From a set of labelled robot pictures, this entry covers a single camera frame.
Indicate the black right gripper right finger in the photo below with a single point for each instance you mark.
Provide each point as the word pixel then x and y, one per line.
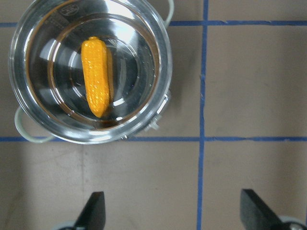
pixel 256 215

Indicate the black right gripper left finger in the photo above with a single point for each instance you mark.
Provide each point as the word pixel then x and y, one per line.
pixel 93 215

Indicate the yellow toy corn cob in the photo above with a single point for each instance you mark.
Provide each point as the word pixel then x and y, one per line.
pixel 94 57

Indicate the grey-green electric pot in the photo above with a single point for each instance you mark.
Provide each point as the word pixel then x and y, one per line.
pixel 46 73

